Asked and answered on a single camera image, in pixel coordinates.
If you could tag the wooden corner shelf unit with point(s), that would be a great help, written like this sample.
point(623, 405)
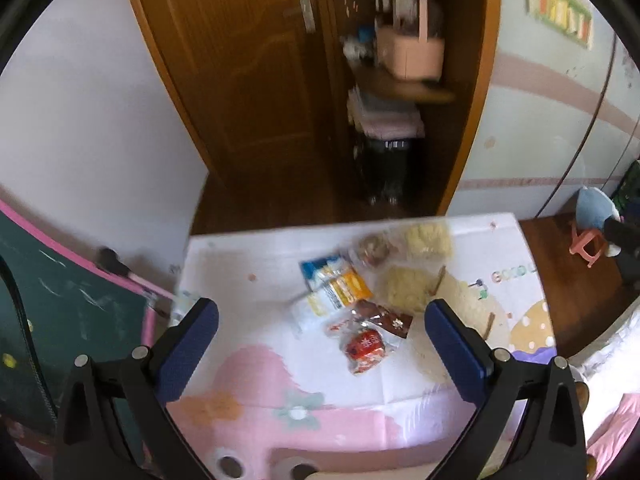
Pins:
point(450, 108)

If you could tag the folded towels stack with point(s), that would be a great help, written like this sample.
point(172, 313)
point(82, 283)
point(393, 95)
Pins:
point(381, 119)

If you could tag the nut cluster packet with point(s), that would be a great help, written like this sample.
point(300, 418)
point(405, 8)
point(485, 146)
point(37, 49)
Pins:
point(374, 249)

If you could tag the green chalkboard pink frame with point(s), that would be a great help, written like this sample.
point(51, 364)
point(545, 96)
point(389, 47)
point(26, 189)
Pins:
point(71, 307)

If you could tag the cartoon printed tablecloth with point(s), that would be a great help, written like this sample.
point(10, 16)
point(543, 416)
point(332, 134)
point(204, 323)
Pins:
point(322, 362)

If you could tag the red round snack packet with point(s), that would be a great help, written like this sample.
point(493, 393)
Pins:
point(365, 348)

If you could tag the oats protein stick packet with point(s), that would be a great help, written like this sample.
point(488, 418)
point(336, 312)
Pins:
point(337, 294)

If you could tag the wall calendar poster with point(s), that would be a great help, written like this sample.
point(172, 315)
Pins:
point(571, 18)

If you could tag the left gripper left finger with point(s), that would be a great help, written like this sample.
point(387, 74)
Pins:
point(90, 442)

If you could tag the brown chocolate bar packet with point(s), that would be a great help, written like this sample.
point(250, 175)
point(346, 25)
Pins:
point(397, 324)

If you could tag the pastel floral wardrobe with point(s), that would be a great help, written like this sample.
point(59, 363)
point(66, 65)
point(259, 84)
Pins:
point(557, 117)

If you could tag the pink plastic stool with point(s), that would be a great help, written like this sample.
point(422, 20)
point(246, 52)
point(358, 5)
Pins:
point(589, 245)

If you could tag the yellow puff snack bag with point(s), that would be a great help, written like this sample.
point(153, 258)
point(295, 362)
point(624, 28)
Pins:
point(429, 240)

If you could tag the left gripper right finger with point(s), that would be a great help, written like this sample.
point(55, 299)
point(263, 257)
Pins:
point(549, 442)

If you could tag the pink blanket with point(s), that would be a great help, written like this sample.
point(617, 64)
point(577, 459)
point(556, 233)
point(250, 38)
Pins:
point(609, 440)

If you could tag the blue white snack packet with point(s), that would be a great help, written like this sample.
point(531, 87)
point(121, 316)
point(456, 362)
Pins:
point(319, 271)

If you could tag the brown wooden door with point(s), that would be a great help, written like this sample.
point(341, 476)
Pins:
point(251, 81)

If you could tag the pink storage basket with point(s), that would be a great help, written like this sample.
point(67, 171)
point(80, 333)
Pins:
point(412, 47)

